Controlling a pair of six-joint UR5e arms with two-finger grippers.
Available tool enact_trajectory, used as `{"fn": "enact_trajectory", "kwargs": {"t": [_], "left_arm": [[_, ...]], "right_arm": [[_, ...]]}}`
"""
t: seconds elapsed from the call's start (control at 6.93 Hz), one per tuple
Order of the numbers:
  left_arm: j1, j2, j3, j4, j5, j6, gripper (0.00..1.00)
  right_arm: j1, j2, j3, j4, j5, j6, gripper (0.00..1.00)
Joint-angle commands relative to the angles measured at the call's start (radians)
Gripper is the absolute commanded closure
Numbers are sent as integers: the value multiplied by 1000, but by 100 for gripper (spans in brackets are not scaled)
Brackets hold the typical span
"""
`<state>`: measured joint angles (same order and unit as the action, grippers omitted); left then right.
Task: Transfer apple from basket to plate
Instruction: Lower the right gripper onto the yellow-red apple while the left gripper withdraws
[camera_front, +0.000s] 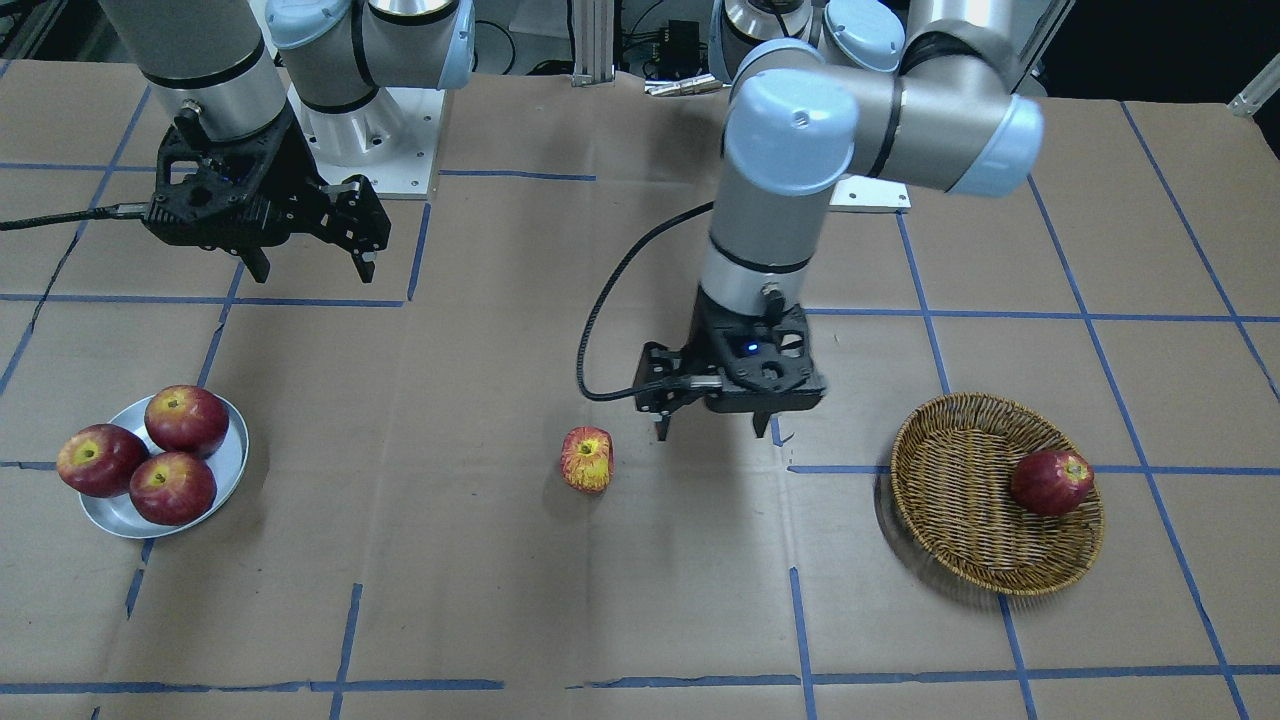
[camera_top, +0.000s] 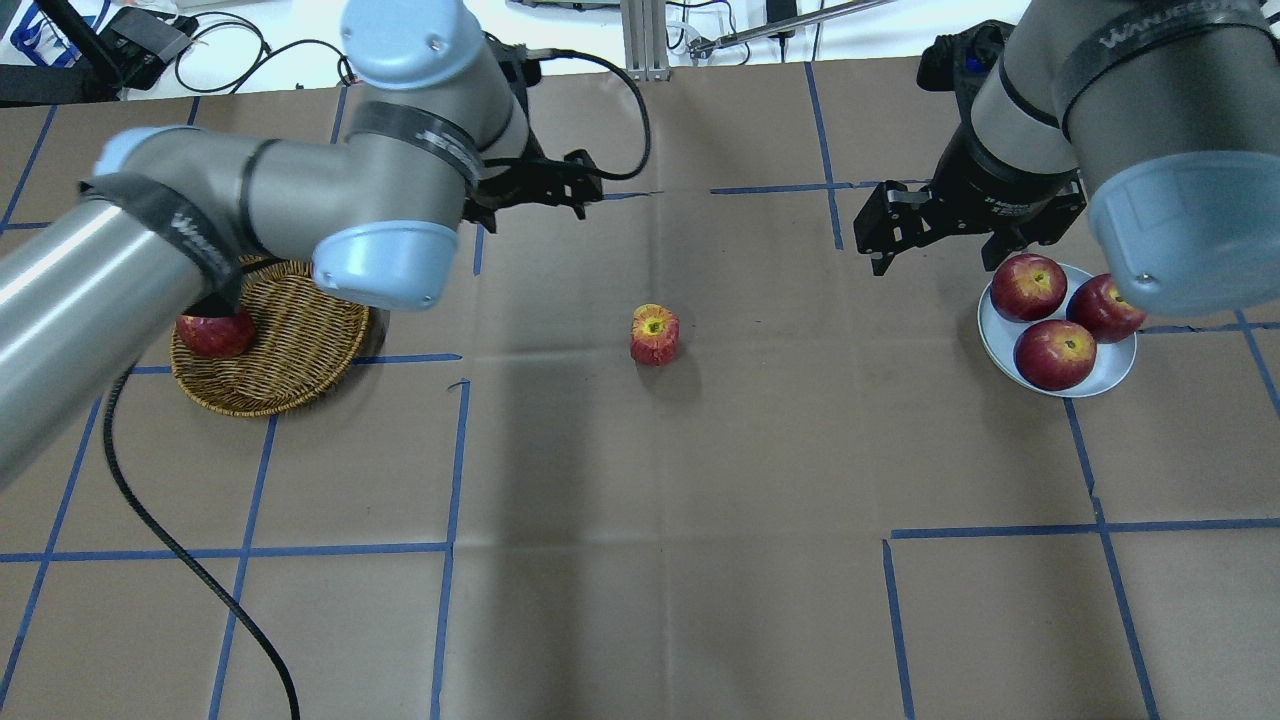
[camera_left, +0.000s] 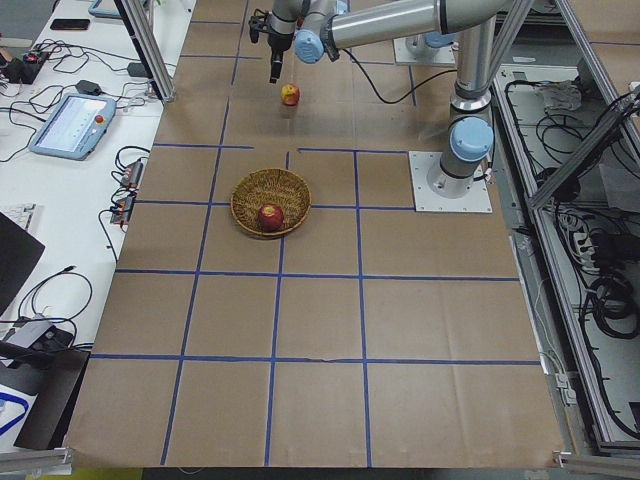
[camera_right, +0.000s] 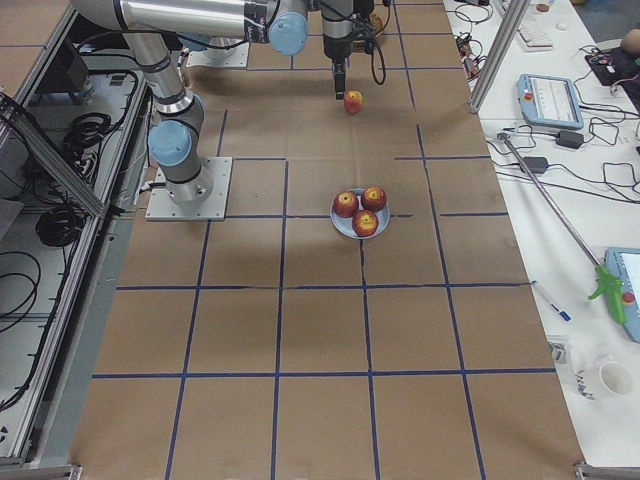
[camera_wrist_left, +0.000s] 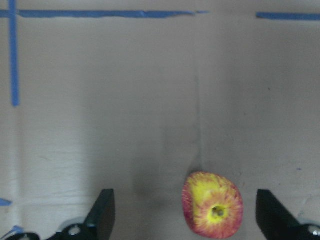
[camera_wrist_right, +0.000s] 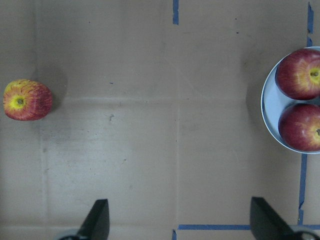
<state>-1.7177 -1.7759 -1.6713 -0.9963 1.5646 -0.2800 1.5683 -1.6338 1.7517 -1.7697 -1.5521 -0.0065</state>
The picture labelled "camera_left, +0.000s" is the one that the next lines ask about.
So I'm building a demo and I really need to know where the black smartphone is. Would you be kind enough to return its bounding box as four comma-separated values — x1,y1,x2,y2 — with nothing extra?
50,18,90,31

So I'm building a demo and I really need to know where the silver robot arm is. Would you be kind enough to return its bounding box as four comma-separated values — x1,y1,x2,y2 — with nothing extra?
248,0,501,199

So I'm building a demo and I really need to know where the dark red apple in basket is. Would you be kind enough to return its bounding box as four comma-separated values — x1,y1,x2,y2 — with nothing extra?
257,203,284,233

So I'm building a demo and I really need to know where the woven wicker basket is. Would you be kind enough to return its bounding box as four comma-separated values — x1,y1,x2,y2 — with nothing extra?
230,168,311,239

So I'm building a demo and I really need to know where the black laptop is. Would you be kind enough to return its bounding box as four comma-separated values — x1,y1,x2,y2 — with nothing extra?
0,214,45,313

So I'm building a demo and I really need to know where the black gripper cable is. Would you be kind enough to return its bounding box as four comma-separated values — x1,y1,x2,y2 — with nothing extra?
335,47,459,105

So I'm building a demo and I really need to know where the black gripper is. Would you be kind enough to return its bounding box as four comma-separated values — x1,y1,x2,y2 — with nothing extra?
249,8,295,84

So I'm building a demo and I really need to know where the yellow red apple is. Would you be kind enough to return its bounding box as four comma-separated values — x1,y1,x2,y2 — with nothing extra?
280,83,301,107

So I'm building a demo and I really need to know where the aluminium frame post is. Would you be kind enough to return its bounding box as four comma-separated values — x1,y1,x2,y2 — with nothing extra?
114,0,176,103

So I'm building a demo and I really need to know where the blue teach pendant tablet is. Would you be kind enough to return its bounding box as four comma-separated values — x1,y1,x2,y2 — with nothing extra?
29,93,116,161

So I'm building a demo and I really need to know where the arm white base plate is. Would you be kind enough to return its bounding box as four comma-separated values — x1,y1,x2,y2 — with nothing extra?
408,151,492,214
393,38,456,67

